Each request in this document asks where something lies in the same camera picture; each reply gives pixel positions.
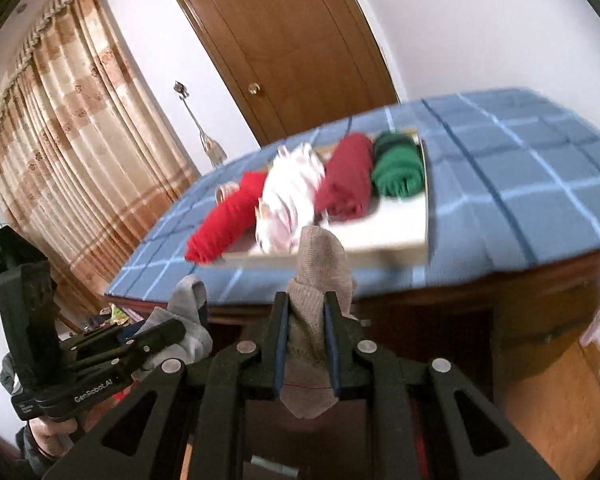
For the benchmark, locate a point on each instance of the brass door knob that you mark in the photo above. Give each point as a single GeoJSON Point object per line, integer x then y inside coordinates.
{"type": "Point", "coordinates": [253, 88]}

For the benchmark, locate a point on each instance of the dark red underwear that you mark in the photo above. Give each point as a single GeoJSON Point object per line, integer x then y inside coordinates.
{"type": "Point", "coordinates": [347, 180]}

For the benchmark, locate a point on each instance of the bright red underwear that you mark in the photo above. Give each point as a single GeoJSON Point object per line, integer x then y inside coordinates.
{"type": "Point", "coordinates": [225, 225]}

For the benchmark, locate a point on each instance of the beige knit underwear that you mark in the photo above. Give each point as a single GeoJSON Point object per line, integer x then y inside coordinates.
{"type": "Point", "coordinates": [322, 270]}

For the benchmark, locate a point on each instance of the grey underwear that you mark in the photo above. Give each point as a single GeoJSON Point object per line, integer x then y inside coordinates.
{"type": "Point", "coordinates": [192, 305]}

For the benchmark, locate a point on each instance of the tan underwear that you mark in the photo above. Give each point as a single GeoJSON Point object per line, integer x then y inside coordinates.
{"type": "Point", "coordinates": [226, 193]}

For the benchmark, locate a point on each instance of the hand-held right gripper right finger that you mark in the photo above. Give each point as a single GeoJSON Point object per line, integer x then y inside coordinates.
{"type": "Point", "coordinates": [332, 345]}

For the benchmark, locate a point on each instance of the shallow cardboard box tray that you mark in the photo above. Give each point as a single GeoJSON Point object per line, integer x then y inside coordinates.
{"type": "Point", "coordinates": [380, 240]}

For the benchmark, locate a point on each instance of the green underwear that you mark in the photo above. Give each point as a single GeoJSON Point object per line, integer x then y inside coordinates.
{"type": "Point", "coordinates": [397, 170]}

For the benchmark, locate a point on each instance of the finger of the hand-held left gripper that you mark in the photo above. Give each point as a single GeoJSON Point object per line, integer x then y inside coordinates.
{"type": "Point", "coordinates": [110, 339]}
{"type": "Point", "coordinates": [150, 345]}

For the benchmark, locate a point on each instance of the curtain tieback with tassel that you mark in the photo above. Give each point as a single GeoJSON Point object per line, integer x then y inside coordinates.
{"type": "Point", "coordinates": [210, 145]}

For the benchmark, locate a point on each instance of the brown wooden door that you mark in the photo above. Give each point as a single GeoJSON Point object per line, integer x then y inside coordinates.
{"type": "Point", "coordinates": [290, 35]}

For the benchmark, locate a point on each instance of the pale pink underwear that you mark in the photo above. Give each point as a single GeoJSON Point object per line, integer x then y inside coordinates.
{"type": "Point", "coordinates": [290, 200]}

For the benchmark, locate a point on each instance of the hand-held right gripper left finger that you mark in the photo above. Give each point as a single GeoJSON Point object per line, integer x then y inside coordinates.
{"type": "Point", "coordinates": [280, 345]}

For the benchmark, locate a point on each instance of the dark wooden desk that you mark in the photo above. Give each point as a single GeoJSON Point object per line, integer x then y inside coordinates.
{"type": "Point", "coordinates": [530, 310]}

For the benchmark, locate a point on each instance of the beige patterned curtain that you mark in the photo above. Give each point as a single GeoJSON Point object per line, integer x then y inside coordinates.
{"type": "Point", "coordinates": [80, 135]}

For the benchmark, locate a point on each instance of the blue checked tablecloth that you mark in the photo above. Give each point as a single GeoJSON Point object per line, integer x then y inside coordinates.
{"type": "Point", "coordinates": [505, 185]}

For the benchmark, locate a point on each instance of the person's left hand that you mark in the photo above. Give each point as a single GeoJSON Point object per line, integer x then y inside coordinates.
{"type": "Point", "coordinates": [52, 435]}

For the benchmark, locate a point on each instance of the colourful plastic bag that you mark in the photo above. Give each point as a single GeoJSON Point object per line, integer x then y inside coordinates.
{"type": "Point", "coordinates": [112, 315]}

